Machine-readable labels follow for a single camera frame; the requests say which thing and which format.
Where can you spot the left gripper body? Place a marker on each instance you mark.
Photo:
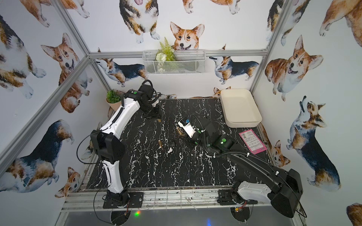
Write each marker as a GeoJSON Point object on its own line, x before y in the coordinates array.
{"type": "Point", "coordinates": [152, 112]}

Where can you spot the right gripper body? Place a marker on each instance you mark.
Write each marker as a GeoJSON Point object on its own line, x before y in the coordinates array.
{"type": "Point", "coordinates": [207, 141]}

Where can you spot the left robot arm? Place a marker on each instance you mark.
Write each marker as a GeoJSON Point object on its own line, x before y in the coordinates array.
{"type": "Point", "coordinates": [106, 142]}

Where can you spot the green fern with white flower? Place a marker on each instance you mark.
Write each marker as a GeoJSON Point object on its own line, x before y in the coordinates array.
{"type": "Point", "coordinates": [165, 57]}

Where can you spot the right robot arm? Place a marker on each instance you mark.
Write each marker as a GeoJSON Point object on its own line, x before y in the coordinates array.
{"type": "Point", "coordinates": [280, 188]}

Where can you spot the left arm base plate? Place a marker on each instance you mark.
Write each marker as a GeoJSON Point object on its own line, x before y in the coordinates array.
{"type": "Point", "coordinates": [123, 200]}

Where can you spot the white wire basket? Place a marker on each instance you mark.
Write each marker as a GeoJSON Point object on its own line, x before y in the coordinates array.
{"type": "Point", "coordinates": [187, 62]}

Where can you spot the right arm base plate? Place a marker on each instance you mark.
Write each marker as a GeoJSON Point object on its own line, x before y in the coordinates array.
{"type": "Point", "coordinates": [230, 197]}

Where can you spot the pink card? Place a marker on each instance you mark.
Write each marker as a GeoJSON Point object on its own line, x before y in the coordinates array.
{"type": "Point", "coordinates": [252, 141]}

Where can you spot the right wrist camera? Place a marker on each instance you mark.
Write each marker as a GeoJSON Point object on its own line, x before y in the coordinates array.
{"type": "Point", "coordinates": [185, 124]}

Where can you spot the potted green plant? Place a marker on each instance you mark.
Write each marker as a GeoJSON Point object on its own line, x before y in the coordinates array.
{"type": "Point", "coordinates": [114, 99]}

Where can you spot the cream rectangular tray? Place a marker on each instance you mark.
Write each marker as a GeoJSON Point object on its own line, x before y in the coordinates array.
{"type": "Point", "coordinates": [239, 108]}

